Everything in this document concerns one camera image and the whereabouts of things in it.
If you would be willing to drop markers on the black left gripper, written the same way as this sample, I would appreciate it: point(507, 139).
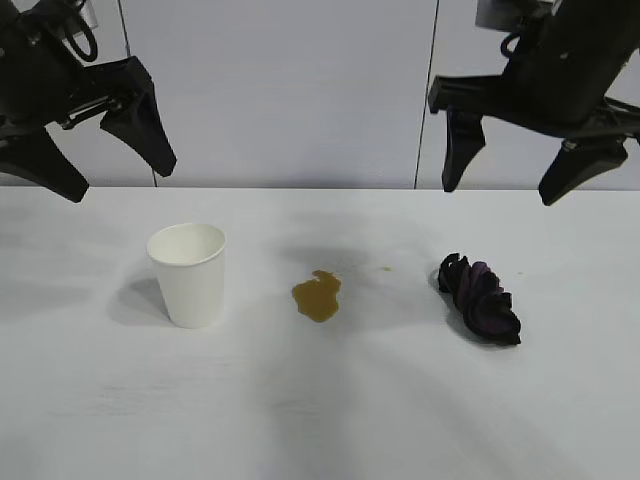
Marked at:
point(35, 70)

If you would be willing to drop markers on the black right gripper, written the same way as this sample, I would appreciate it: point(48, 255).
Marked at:
point(565, 85)

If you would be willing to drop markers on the dark purple cloth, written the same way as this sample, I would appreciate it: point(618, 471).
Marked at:
point(480, 305)

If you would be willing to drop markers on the white paper cup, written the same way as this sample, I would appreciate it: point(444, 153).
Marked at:
point(192, 285)

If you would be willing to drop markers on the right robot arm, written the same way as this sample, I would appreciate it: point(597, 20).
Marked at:
point(505, 12)

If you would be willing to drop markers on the brown coffee spill puddle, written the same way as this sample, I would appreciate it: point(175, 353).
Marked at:
point(317, 300)

